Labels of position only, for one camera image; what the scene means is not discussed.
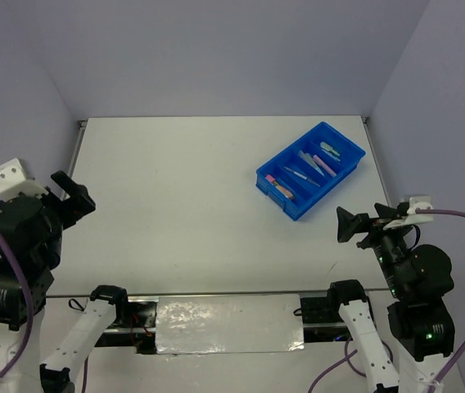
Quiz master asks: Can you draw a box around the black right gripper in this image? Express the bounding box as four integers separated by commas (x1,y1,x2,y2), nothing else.
336,199,415,294

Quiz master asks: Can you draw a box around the purple pink highlighter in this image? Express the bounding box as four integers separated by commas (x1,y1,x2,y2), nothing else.
313,155,336,177

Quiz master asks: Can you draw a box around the thin ballpoint pen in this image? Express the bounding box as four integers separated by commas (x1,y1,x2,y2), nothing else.
283,166,321,187

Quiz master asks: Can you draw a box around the green correction tape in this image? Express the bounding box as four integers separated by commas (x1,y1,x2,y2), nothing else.
320,142,340,156

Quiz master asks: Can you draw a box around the orange pink marker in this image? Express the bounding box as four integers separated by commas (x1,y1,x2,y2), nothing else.
265,174,295,201

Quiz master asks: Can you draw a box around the pink correction tape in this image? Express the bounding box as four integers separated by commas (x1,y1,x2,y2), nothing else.
325,151,341,162

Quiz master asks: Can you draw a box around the light blue highlighter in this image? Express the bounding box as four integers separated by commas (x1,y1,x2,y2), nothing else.
298,150,325,176

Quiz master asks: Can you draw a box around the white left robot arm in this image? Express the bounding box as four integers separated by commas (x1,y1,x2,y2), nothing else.
0,168,131,392

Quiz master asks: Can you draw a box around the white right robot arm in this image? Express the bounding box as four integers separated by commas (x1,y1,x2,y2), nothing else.
326,196,455,392

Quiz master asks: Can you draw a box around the blue divided plastic tray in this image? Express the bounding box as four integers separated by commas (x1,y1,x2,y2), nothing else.
255,122,365,221

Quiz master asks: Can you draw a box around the silver taped front panel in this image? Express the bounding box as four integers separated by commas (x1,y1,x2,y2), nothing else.
156,294,305,355

